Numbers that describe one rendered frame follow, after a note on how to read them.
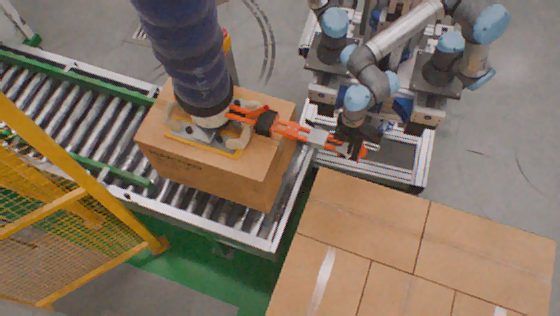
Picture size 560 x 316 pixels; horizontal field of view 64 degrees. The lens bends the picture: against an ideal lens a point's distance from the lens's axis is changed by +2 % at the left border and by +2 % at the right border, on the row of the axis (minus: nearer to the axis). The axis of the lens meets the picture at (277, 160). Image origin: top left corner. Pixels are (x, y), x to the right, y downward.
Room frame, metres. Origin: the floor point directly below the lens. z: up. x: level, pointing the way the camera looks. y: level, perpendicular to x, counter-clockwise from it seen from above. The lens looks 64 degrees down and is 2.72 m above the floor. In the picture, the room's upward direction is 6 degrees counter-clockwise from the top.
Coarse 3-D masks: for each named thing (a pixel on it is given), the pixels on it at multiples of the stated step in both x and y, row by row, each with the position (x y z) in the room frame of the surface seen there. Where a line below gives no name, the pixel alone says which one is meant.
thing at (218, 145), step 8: (176, 120) 1.02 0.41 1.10; (184, 120) 1.02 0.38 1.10; (168, 128) 0.99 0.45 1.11; (184, 128) 0.97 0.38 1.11; (192, 128) 0.97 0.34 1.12; (168, 136) 0.95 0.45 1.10; (176, 136) 0.94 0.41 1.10; (184, 136) 0.94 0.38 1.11; (216, 136) 0.92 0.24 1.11; (224, 136) 0.92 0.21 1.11; (232, 136) 0.91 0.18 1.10; (192, 144) 0.90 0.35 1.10; (200, 144) 0.89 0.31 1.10; (208, 144) 0.89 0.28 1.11; (216, 144) 0.88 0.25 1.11; (224, 144) 0.88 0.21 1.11; (216, 152) 0.85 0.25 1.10; (224, 152) 0.84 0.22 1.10; (232, 152) 0.84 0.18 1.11; (240, 152) 0.84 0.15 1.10
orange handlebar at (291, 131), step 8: (232, 104) 0.99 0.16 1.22; (248, 112) 0.95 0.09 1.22; (240, 120) 0.92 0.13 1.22; (248, 120) 0.91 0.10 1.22; (280, 120) 0.90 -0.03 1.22; (280, 128) 0.86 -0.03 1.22; (288, 128) 0.85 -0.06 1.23; (296, 128) 0.85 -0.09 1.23; (304, 128) 0.85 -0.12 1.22; (288, 136) 0.83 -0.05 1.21; (296, 136) 0.82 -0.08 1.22; (304, 136) 0.81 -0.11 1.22; (328, 136) 0.80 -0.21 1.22; (328, 144) 0.77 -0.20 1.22
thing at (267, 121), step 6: (264, 114) 0.93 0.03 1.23; (270, 114) 0.92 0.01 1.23; (276, 114) 0.92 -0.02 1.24; (258, 120) 0.90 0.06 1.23; (264, 120) 0.90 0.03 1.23; (270, 120) 0.90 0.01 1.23; (276, 120) 0.89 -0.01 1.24; (258, 126) 0.87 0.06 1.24; (264, 126) 0.87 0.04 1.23; (270, 126) 0.87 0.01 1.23; (276, 126) 0.88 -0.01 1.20; (258, 132) 0.86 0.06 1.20; (264, 132) 0.86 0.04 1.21; (270, 132) 0.85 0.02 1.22
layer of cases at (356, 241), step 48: (336, 192) 0.83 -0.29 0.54; (384, 192) 0.80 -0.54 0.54; (336, 240) 0.57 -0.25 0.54; (384, 240) 0.55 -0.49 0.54; (432, 240) 0.52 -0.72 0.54; (480, 240) 0.50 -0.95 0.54; (528, 240) 0.48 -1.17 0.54; (288, 288) 0.36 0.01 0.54; (336, 288) 0.34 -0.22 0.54; (384, 288) 0.32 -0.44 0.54; (432, 288) 0.30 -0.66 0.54; (480, 288) 0.28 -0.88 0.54; (528, 288) 0.26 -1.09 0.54
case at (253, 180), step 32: (160, 96) 1.17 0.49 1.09; (256, 96) 1.12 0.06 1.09; (160, 128) 1.00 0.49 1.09; (224, 128) 0.97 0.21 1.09; (160, 160) 0.93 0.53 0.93; (192, 160) 0.84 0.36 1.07; (224, 160) 0.81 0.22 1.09; (256, 160) 0.80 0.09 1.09; (288, 160) 0.95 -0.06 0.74; (224, 192) 0.80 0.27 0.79; (256, 192) 0.72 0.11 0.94
